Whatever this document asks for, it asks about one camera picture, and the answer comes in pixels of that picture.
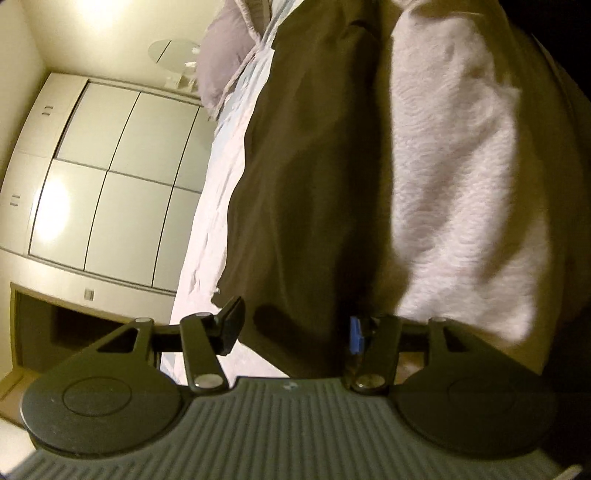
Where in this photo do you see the dark brown garment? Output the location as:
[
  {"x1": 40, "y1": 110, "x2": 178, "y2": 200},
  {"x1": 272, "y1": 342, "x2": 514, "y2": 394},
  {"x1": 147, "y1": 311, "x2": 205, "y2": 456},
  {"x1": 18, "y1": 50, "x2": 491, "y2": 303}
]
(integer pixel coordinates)
[{"x1": 213, "y1": 1, "x2": 392, "y2": 378}]

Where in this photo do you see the pink and blue bedspread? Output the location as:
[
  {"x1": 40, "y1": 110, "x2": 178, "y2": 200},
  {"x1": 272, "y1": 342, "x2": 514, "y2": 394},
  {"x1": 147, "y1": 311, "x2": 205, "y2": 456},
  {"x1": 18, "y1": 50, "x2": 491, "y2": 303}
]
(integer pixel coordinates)
[{"x1": 171, "y1": 1, "x2": 557, "y2": 376}]

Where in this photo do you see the white built-in wardrobe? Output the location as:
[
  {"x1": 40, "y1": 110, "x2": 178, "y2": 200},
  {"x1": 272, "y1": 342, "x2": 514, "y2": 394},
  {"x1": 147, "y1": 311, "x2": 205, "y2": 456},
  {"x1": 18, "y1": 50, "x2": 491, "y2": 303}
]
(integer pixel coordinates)
[{"x1": 1, "y1": 73, "x2": 214, "y2": 323}]

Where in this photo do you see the mauve pillow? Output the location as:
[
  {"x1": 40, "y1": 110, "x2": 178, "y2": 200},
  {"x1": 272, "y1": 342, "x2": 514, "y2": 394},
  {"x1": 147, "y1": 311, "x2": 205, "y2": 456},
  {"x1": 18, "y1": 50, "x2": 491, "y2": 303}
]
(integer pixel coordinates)
[{"x1": 194, "y1": 0, "x2": 273, "y2": 120}]

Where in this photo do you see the round wall mirror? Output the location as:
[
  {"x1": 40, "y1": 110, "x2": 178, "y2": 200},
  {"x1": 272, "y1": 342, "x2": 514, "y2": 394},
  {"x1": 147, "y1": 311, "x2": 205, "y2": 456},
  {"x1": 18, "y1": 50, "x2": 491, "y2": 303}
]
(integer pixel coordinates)
[{"x1": 148, "y1": 39, "x2": 200, "y2": 76}]

